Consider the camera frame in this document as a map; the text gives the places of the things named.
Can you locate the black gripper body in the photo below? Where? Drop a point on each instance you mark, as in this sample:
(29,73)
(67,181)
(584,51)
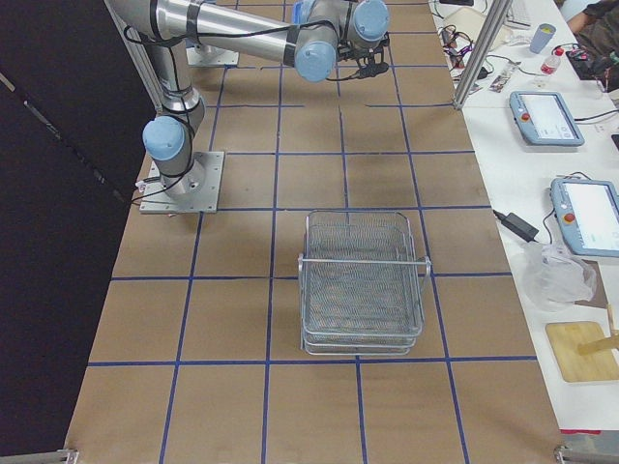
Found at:
(349,53)

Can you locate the blue cup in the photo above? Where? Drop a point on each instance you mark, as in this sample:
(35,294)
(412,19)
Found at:
(542,36)

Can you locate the plastic water bottle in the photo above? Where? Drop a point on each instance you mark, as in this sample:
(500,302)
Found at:
(552,62)

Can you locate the teach pendant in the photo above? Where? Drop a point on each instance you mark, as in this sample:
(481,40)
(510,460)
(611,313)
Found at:
(544,119)
(587,215)

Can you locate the black power adapter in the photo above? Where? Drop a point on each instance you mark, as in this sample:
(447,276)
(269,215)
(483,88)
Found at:
(517,225)

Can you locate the near teach pendant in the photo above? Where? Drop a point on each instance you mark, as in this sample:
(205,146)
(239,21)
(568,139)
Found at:
(587,215)

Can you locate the far teach pendant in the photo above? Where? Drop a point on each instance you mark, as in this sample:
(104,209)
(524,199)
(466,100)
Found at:
(544,119)

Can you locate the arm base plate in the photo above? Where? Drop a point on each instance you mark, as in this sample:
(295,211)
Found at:
(197,192)
(208,56)

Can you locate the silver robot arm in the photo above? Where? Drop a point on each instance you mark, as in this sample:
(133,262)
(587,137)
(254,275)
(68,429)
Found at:
(179,43)

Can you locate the silver wire mesh shelf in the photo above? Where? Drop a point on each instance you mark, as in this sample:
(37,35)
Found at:
(361,284)

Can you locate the aluminium frame post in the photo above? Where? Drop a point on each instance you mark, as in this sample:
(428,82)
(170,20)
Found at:
(488,33)

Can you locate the wooden board stand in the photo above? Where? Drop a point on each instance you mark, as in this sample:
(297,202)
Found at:
(582,351)

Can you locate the clear plastic bag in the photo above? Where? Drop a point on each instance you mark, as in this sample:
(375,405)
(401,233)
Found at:
(553,274)

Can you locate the blue plastic tray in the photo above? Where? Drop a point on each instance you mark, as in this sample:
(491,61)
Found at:
(301,11)

